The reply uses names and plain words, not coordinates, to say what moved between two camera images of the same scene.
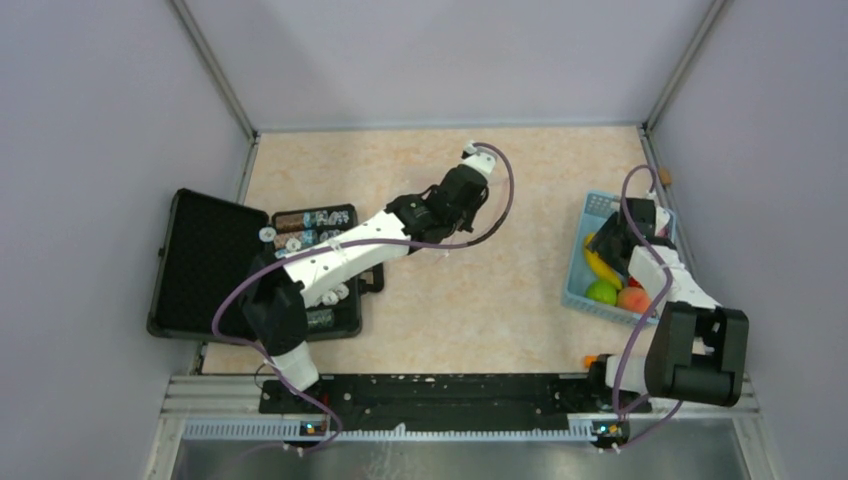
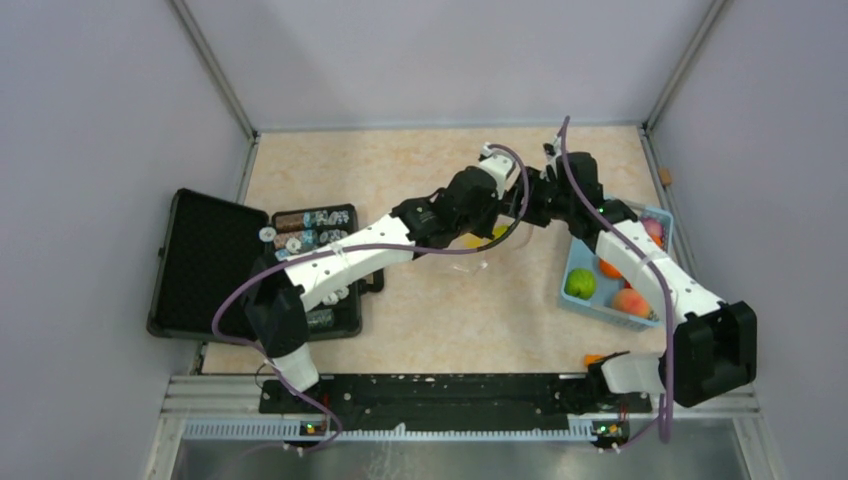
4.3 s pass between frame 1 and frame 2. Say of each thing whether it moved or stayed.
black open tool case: stayed
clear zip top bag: moved
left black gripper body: stayed
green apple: moved
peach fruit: stayed
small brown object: stayed
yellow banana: moved
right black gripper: moved
